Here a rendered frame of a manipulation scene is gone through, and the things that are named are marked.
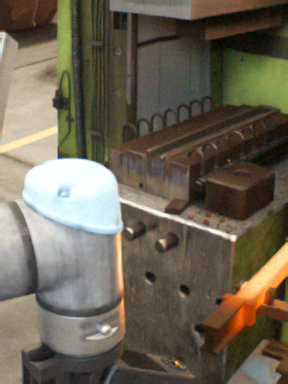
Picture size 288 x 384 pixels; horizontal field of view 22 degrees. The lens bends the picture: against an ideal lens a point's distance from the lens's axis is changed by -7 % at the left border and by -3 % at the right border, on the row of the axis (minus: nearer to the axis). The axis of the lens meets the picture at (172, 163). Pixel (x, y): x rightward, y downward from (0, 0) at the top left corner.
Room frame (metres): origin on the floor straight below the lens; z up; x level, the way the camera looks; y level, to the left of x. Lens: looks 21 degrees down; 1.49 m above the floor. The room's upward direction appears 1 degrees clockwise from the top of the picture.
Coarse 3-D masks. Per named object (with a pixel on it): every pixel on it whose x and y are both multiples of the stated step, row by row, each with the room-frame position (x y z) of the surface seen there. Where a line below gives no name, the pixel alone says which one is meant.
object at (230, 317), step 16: (272, 272) 0.92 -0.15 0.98; (256, 288) 0.88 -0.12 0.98; (224, 304) 0.82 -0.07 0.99; (240, 304) 0.82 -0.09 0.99; (256, 304) 0.83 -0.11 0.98; (208, 320) 0.78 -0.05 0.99; (224, 320) 0.78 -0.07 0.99; (240, 320) 0.83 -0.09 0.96; (208, 336) 0.76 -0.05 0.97; (224, 336) 0.79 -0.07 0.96; (208, 352) 0.76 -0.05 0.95
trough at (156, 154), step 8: (248, 112) 1.64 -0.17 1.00; (256, 112) 1.66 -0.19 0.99; (264, 112) 1.68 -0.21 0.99; (232, 120) 1.58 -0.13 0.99; (240, 120) 1.61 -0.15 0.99; (208, 128) 1.51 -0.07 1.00; (216, 128) 1.54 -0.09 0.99; (224, 128) 1.55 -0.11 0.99; (192, 136) 1.47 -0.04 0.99; (200, 136) 1.49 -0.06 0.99; (168, 144) 1.41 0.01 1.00; (176, 144) 1.43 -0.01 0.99; (184, 144) 1.45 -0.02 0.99; (152, 152) 1.37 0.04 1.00; (160, 152) 1.39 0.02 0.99; (168, 152) 1.40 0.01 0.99; (160, 160) 1.36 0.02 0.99
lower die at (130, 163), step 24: (192, 120) 1.62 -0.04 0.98; (216, 120) 1.60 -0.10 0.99; (144, 144) 1.43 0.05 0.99; (192, 144) 1.41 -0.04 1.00; (240, 144) 1.44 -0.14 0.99; (120, 168) 1.41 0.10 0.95; (144, 168) 1.38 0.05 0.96; (168, 168) 1.34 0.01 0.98; (192, 168) 1.32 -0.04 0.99; (168, 192) 1.34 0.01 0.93; (192, 192) 1.32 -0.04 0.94
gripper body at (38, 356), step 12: (24, 348) 0.51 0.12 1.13; (36, 348) 0.51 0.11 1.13; (48, 348) 0.51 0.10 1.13; (120, 348) 0.51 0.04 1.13; (24, 360) 0.50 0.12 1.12; (36, 360) 0.50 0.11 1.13; (48, 360) 0.49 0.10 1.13; (60, 360) 0.49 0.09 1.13; (72, 360) 0.49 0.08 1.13; (84, 360) 0.49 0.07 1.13; (96, 360) 0.49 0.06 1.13; (108, 360) 0.50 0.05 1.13; (24, 372) 0.51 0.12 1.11; (36, 372) 0.48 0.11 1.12; (48, 372) 0.48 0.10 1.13; (60, 372) 0.49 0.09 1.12; (72, 372) 0.50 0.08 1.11; (84, 372) 0.49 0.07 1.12; (96, 372) 0.51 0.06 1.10
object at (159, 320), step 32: (128, 192) 1.37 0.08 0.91; (128, 224) 1.32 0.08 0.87; (160, 224) 1.27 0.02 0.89; (192, 224) 1.23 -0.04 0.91; (224, 224) 1.23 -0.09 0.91; (256, 224) 1.23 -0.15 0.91; (128, 256) 1.32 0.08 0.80; (192, 256) 1.23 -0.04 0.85; (224, 256) 1.18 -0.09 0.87; (256, 256) 1.24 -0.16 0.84; (128, 288) 1.33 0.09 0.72; (160, 288) 1.27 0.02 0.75; (192, 288) 1.23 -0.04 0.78; (224, 288) 1.18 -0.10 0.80; (128, 320) 1.33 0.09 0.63; (160, 320) 1.27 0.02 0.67; (192, 320) 1.22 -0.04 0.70; (256, 320) 1.26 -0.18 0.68; (160, 352) 1.27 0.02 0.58; (192, 352) 1.22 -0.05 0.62; (224, 352) 1.18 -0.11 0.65
